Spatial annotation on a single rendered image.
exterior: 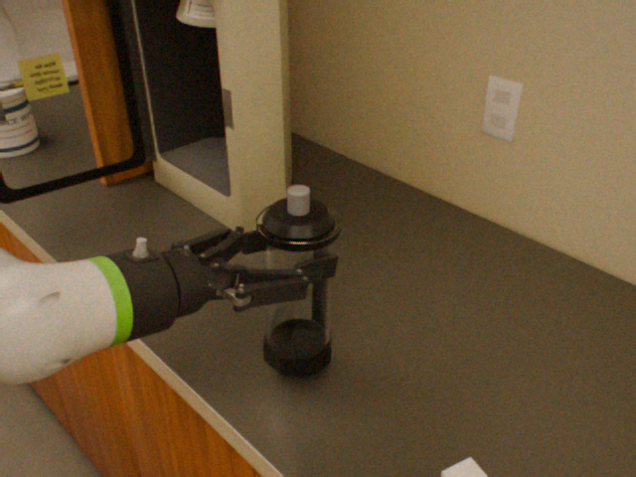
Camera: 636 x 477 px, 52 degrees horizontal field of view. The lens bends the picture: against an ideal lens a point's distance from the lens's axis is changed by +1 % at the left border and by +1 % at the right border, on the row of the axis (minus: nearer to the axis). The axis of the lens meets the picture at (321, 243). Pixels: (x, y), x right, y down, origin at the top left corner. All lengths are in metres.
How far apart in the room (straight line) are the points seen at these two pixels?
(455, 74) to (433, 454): 0.75
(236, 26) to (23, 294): 0.64
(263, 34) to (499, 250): 0.58
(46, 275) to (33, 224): 0.79
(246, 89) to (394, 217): 0.40
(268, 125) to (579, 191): 0.57
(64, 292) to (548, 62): 0.90
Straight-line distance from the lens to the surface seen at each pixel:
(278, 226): 0.79
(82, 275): 0.65
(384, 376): 0.97
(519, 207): 1.34
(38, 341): 0.61
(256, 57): 1.15
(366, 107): 1.52
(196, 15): 1.20
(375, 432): 0.90
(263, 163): 1.22
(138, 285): 0.66
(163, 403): 1.21
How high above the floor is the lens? 1.63
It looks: 34 degrees down
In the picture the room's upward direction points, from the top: straight up
